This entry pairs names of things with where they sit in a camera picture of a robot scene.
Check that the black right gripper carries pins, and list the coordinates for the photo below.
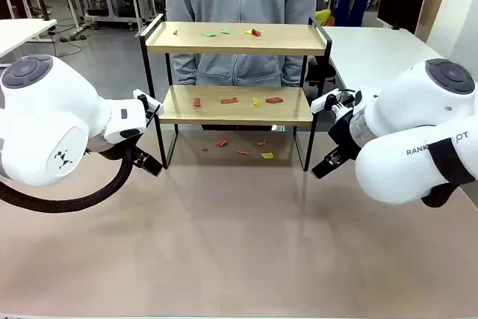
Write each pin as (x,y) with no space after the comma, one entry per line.
(343,136)

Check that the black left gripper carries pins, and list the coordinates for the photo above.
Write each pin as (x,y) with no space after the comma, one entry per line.
(112,147)

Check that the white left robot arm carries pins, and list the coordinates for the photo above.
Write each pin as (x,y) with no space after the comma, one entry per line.
(45,117)

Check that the person's left forearm grey sleeve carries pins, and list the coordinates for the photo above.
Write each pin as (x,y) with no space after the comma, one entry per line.
(295,70)

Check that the person's right forearm grey sleeve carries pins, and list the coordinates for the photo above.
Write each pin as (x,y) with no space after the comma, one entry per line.
(185,70)

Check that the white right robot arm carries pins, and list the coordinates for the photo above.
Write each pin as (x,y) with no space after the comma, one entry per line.
(411,110)

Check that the yellow paper scrap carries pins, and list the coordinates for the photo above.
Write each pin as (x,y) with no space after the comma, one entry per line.
(256,102)
(267,155)
(248,31)

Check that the black office chair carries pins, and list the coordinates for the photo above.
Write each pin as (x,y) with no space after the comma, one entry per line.
(321,70)

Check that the large white table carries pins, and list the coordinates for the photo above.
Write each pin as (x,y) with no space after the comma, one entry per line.
(373,50)

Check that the yellow bag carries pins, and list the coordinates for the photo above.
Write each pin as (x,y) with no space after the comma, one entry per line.
(324,17)

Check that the power strip on floor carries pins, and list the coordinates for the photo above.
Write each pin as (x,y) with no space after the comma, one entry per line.
(72,38)

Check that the black monitor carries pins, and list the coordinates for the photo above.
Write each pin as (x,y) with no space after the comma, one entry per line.
(401,1)

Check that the white side table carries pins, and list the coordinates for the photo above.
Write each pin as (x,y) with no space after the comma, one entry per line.
(22,31)

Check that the tan wooden board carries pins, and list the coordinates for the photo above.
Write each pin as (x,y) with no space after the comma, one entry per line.
(437,1)

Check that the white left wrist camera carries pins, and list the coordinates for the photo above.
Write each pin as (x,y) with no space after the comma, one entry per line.
(158,109)

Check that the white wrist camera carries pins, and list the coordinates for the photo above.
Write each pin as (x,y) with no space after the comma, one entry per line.
(319,103)
(158,109)

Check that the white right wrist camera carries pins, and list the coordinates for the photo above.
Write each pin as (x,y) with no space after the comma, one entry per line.
(319,103)

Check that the two-tier wooden shelf black frame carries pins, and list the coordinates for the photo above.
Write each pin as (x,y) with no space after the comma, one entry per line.
(231,44)

